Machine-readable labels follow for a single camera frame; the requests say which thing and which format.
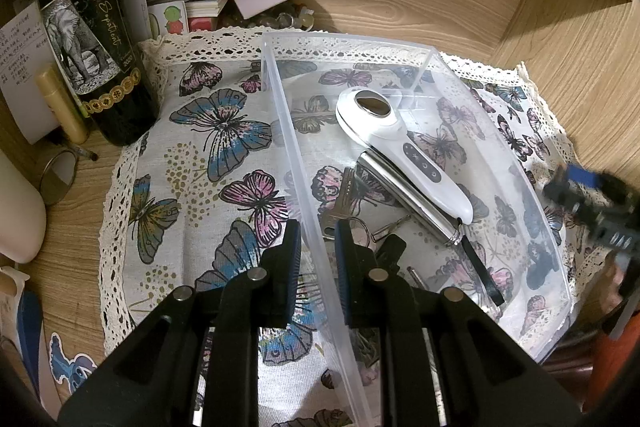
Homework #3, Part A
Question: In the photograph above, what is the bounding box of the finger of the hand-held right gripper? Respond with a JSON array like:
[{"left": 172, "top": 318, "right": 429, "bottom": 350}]
[
  {"left": 565, "top": 163, "right": 640, "bottom": 214},
  {"left": 542, "top": 179, "right": 640, "bottom": 254}
]

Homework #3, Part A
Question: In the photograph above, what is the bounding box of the white handheld facial device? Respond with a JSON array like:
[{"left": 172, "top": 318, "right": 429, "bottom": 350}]
[{"left": 334, "top": 86, "right": 474, "bottom": 226}]

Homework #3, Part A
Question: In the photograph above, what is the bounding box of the orange red object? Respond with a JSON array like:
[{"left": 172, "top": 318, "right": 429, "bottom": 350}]
[{"left": 594, "top": 331, "right": 632, "bottom": 410}]

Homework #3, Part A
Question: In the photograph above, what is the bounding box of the white handwritten paper note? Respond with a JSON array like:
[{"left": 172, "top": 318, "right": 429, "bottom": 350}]
[{"left": 0, "top": 1, "right": 66, "bottom": 146}]

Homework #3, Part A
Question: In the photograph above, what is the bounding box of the silver metal tube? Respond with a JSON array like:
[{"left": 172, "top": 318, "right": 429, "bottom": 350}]
[{"left": 355, "top": 151, "right": 464, "bottom": 248}]

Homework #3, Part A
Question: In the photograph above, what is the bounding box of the pile of small pebbles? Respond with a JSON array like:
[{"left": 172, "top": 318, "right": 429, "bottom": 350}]
[{"left": 219, "top": 1, "right": 316, "bottom": 33}]

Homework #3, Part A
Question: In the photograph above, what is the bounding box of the black pen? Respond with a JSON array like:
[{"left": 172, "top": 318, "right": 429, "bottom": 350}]
[{"left": 64, "top": 141, "right": 100, "bottom": 160}]

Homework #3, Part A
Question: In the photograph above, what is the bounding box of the blue cartoon sticker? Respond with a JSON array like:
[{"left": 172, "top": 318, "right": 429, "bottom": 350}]
[{"left": 48, "top": 331, "right": 99, "bottom": 393}]

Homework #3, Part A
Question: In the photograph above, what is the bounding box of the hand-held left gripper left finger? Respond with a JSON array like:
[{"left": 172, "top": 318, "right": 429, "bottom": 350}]
[{"left": 57, "top": 219, "right": 303, "bottom": 427}]

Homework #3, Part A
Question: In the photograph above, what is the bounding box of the cream rounded plastic object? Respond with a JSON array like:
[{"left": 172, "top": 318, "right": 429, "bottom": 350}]
[{"left": 0, "top": 149, "right": 47, "bottom": 264}]

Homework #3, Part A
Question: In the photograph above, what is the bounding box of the clear plastic container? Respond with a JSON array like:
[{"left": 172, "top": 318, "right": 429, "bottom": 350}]
[{"left": 260, "top": 31, "right": 574, "bottom": 427}]

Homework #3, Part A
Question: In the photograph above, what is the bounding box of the butterfly printed lace cloth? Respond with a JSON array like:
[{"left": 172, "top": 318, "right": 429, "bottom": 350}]
[{"left": 97, "top": 27, "right": 584, "bottom": 427}]

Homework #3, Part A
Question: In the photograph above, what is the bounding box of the black strap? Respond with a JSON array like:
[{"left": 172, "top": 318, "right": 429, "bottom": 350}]
[{"left": 459, "top": 231, "right": 506, "bottom": 308}]

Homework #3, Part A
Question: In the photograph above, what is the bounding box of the dark wine bottle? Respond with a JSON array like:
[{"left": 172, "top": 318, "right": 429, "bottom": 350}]
[{"left": 34, "top": 0, "right": 161, "bottom": 147}]

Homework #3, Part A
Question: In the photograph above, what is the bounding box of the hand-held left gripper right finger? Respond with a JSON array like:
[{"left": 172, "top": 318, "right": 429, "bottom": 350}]
[{"left": 333, "top": 217, "right": 584, "bottom": 427}]

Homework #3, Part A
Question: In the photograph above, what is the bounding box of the bunch of keys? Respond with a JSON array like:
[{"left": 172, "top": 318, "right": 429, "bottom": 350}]
[{"left": 319, "top": 166, "right": 416, "bottom": 258}]

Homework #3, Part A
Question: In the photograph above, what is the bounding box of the small round mirror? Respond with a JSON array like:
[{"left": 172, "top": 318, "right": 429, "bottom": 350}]
[{"left": 39, "top": 149, "right": 80, "bottom": 206}]

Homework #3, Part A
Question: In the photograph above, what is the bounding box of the yellow lip balm tube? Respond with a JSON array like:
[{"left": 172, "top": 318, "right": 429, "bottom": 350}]
[{"left": 34, "top": 67, "right": 91, "bottom": 146}]

